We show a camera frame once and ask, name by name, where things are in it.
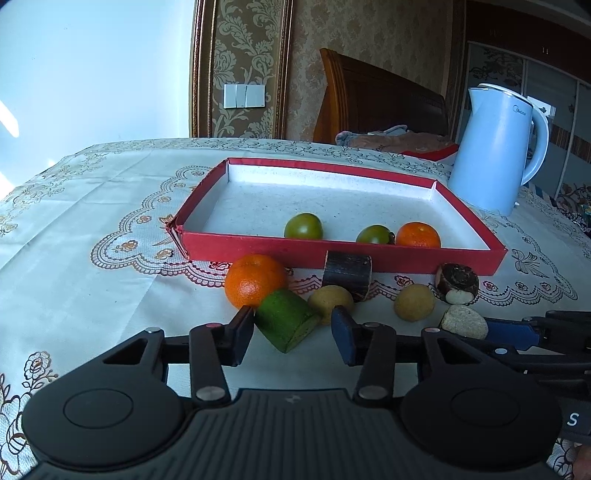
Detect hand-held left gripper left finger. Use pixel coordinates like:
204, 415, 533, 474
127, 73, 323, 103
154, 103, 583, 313
102, 305, 256, 409

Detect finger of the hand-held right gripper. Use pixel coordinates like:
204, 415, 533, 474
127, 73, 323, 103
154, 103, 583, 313
485, 310, 591, 352
480, 344, 591, 393

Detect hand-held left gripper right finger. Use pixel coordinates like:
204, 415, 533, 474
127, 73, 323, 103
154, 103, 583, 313
331, 305, 485, 409

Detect green cucumber piece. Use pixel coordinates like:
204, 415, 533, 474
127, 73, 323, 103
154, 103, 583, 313
255, 289, 322, 354

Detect large orange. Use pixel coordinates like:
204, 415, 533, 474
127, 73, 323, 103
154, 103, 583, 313
225, 254, 288, 311

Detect knobby dark sugarcane piece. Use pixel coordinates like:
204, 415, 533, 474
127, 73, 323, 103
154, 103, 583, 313
435, 263, 479, 305

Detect green tomato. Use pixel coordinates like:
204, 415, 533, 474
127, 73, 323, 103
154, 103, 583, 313
284, 212, 324, 241
356, 224, 395, 245

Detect small orange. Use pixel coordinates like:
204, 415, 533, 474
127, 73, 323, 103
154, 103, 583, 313
396, 222, 441, 248

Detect red shallow box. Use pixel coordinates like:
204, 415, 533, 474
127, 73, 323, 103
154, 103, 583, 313
168, 158, 509, 276

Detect yellow-brown kiwi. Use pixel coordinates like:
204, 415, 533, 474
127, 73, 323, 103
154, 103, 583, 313
308, 285, 355, 326
393, 284, 435, 322

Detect light blue electric kettle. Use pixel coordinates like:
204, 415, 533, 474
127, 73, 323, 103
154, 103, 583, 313
448, 83, 550, 217

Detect red striped cloth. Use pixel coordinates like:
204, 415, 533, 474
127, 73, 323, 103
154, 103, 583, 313
399, 143, 460, 162

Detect pink blanket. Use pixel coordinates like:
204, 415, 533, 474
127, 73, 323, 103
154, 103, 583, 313
335, 124, 455, 151

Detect wooden bed headboard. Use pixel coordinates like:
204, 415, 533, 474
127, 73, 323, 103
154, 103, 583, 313
313, 47, 451, 145

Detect white wall switch panel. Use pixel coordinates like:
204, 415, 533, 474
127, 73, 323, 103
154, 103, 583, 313
223, 83, 267, 109

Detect gold framed wall panel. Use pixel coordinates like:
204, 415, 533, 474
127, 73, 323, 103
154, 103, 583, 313
189, 0, 294, 139

